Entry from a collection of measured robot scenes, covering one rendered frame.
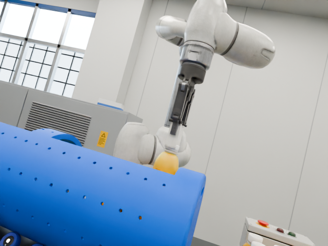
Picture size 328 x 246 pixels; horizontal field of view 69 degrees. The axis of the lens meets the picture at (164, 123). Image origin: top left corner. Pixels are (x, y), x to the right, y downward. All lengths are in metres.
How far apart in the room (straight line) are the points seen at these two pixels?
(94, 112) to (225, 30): 1.77
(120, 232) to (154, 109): 3.00
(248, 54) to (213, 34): 0.13
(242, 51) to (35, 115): 2.21
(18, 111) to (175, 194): 2.40
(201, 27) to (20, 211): 0.62
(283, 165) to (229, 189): 0.75
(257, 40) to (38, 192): 0.68
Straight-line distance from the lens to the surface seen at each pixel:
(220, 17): 0.71
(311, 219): 3.65
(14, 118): 2.78
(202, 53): 0.67
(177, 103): 0.62
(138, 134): 1.16
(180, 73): 0.67
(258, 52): 0.76
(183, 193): 0.51
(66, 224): 0.57
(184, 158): 1.23
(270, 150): 3.42
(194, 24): 0.70
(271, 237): 0.88
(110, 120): 2.24
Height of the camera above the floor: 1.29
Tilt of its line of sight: 4 degrees up
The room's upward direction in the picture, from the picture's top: 15 degrees clockwise
